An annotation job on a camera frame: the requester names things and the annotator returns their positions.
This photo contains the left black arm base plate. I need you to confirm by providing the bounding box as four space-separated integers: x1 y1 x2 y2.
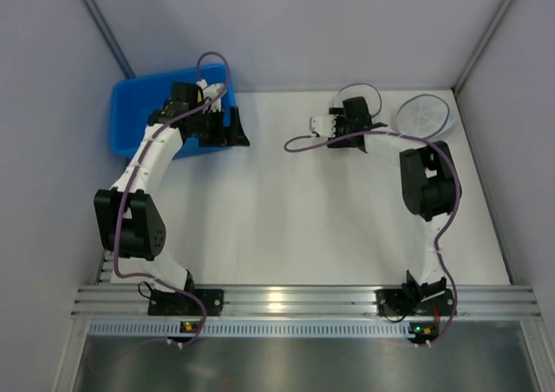
147 289 225 317

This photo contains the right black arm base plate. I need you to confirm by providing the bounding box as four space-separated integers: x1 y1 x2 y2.
376 286 454 320

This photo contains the blue plastic bin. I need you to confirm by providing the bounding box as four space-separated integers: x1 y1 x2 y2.
109 63 236 159

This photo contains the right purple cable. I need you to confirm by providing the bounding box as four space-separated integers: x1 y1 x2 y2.
283 131 461 348

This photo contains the aluminium frame rail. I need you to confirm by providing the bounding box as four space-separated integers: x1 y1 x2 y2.
70 284 541 321

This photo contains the slotted grey cable duct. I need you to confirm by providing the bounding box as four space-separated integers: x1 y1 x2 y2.
88 319 439 337

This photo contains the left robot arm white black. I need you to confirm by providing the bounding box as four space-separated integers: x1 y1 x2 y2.
94 80 250 297

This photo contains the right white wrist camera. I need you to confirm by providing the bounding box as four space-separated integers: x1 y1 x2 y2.
309 114 337 139

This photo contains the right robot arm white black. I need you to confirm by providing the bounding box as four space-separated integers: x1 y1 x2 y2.
311 96 462 313

